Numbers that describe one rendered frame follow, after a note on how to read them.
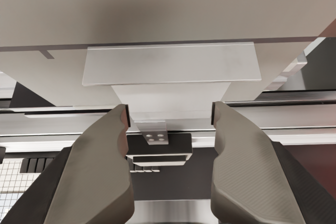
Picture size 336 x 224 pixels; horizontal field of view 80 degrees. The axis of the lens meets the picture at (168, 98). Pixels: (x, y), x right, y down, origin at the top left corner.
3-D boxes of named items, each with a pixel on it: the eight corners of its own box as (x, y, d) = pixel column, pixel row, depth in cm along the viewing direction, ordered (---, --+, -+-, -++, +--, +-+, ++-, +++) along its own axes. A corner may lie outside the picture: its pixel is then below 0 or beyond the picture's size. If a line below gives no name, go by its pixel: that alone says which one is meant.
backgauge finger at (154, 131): (202, 103, 23) (206, 148, 21) (187, 143, 47) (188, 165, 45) (97, 106, 23) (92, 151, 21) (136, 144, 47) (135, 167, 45)
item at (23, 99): (220, 73, 20) (224, 102, 18) (214, 86, 22) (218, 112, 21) (17, 79, 20) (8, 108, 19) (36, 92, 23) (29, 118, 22)
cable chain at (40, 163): (159, 154, 54) (159, 170, 53) (160, 157, 60) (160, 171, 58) (21, 158, 55) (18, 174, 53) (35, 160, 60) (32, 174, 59)
